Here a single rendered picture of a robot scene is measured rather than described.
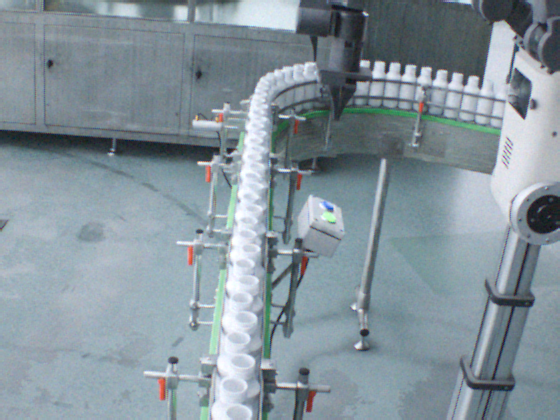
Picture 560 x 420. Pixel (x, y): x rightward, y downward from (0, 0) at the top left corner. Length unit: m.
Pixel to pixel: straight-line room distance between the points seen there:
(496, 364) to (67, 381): 1.64
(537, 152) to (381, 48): 4.98
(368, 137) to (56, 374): 1.49
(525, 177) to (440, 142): 1.28
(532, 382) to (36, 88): 3.30
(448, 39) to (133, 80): 2.99
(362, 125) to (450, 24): 3.80
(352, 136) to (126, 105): 2.15
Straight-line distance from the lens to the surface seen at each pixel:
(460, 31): 6.70
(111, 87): 4.78
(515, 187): 1.74
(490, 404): 2.08
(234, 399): 1.09
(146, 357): 3.11
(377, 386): 3.08
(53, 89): 4.87
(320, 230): 1.68
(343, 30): 1.38
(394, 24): 6.58
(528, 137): 1.69
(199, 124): 2.36
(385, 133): 2.96
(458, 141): 2.97
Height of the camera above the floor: 1.84
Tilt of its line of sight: 25 degrees down
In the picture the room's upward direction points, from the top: 6 degrees clockwise
